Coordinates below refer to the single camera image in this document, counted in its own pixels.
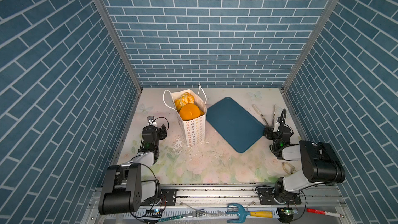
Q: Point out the metal fork green handle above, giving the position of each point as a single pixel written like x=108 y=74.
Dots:
x=195 y=214

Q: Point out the teal yellow garden fork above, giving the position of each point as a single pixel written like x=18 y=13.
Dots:
x=242 y=213

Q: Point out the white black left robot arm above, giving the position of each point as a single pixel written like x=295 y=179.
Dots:
x=124 y=189

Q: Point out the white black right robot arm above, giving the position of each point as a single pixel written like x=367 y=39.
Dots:
x=319 y=166

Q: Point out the aluminium corner post left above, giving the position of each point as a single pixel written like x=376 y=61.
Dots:
x=101 y=8

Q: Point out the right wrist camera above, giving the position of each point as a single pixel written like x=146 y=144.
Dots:
x=276 y=125

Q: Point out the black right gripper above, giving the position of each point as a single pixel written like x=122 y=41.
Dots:
x=269 y=135

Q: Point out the aluminium corner post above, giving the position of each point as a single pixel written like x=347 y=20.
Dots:
x=324 y=17
x=101 y=8

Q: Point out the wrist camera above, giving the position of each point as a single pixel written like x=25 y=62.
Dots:
x=151 y=121
x=276 y=125

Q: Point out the small orange bread wedge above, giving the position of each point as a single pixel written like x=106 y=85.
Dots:
x=178 y=105

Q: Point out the dark teal tray mat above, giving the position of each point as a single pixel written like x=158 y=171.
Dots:
x=235 y=124

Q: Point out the red white marker pen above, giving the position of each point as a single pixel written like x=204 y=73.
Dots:
x=326 y=213

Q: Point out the white paper bag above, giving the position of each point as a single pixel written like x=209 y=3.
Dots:
x=194 y=130

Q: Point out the knotted yellow bread roll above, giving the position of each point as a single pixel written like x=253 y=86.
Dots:
x=186 y=98

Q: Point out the beige rubber band loop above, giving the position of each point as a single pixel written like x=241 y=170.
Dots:
x=288 y=168

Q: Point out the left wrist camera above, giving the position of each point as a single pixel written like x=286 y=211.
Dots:
x=151 y=121

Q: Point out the aluminium corner post right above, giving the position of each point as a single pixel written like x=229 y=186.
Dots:
x=324 y=17

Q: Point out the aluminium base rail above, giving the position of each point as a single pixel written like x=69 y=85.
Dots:
x=219 y=195

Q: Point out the large round orange cake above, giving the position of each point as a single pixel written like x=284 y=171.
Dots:
x=190 y=112

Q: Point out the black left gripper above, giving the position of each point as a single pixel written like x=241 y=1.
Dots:
x=161 y=132

